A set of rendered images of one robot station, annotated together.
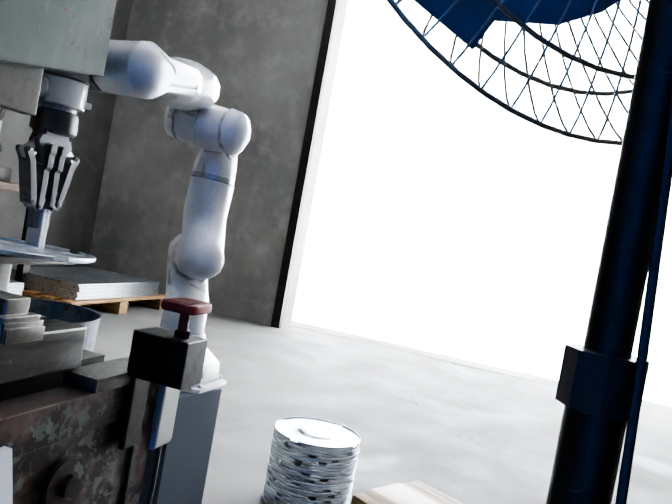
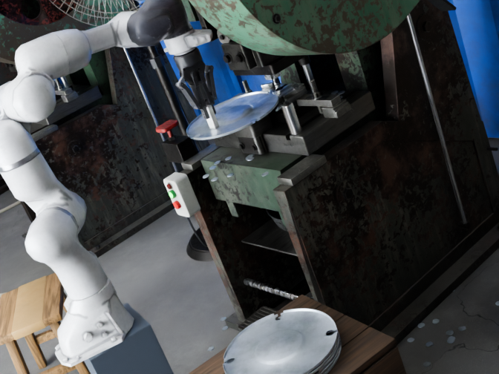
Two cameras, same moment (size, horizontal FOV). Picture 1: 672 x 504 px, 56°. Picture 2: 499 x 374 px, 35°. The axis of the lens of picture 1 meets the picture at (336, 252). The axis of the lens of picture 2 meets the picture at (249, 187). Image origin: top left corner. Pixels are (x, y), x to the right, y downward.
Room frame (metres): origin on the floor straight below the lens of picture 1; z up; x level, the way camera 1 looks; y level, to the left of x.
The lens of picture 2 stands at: (2.75, 1.95, 1.47)
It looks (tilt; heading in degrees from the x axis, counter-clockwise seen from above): 22 degrees down; 220
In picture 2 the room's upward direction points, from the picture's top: 21 degrees counter-clockwise
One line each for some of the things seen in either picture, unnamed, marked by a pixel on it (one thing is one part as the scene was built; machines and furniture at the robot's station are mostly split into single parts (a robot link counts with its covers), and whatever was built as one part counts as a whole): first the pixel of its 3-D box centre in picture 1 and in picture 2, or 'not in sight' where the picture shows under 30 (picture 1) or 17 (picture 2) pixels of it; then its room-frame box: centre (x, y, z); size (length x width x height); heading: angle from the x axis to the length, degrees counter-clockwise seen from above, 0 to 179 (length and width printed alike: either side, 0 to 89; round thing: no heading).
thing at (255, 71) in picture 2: not in sight; (271, 63); (0.83, 0.59, 0.86); 0.20 x 0.16 x 0.05; 73
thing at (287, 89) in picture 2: not in sight; (280, 96); (0.84, 0.59, 0.76); 0.15 x 0.09 x 0.05; 73
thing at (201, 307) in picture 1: (183, 325); (170, 134); (0.96, 0.21, 0.72); 0.07 x 0.06 x 0.08; 163
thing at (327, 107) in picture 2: not in sight; (318, 96); (0.89, 0.75, 0.76); 0.17 x 0.06 x 0.10; 73
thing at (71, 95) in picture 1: (42, 91); (190, 38); (1.08, 0.54, 1.05); 0.13 x 0.12 x 0.05; 74
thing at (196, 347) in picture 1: (161, 390); (185, 162); (0.96, 0.22, 0.62); 0.10 x 0.06 x 0.20; 73
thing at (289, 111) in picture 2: not in sight; (291, 117); (1.01, 0.72, 0.75); 0.03 x 0.03 x 0.10; 73
